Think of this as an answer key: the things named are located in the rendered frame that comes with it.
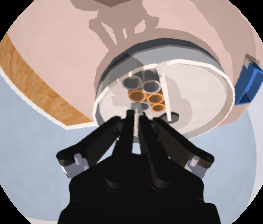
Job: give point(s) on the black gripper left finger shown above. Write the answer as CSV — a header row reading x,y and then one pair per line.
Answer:
x,y
86,153

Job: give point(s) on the grey metal bushing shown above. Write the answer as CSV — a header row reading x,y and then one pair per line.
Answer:
x,y
145,107
133,84
153,87

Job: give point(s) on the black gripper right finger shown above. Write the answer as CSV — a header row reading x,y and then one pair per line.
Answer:
x,y
178,148

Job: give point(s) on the bronze bushing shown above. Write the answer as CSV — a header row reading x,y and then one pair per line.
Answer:
x,y
137,95
155,98
158,107

